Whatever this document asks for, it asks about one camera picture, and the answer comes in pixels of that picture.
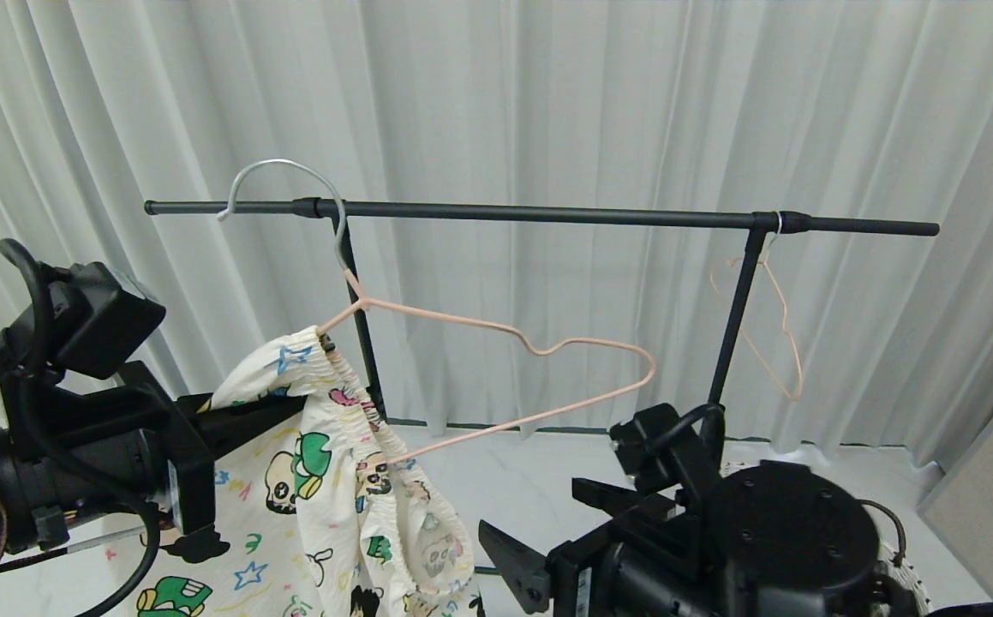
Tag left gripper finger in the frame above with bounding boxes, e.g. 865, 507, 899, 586
196, 392, 308, 464

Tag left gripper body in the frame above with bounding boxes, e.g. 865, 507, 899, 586
0, 386, 216, 551

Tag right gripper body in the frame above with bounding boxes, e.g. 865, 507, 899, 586
546, 506, 724, 617

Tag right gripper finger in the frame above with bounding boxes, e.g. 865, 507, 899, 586
479, 520, 553, 615
571, 478, 677, 525

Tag cream printed garment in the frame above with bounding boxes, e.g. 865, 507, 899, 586
105, 326, 484, 617

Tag pink clothes hanger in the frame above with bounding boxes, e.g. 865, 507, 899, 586
709, 236, 805, 404
218, 159, 658, 468

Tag white laundry basket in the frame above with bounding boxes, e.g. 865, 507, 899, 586
880, 548, 921, 617

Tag black clothes rack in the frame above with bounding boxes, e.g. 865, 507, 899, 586
143, 197, 941, 429

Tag white curtain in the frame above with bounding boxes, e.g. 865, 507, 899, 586
0, 0, 993, 472

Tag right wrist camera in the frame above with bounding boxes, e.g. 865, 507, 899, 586
609, 403, 724, 508

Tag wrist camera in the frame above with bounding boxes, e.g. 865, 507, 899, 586
609, 403, 724, 508
0, 261, 167, 412

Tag black cable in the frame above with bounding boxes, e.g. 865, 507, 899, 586
858, 500, 908, 566
650, 403, 727, 464
0, 238, 163, 617

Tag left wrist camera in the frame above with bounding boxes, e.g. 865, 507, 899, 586
0, 261, 167, 412

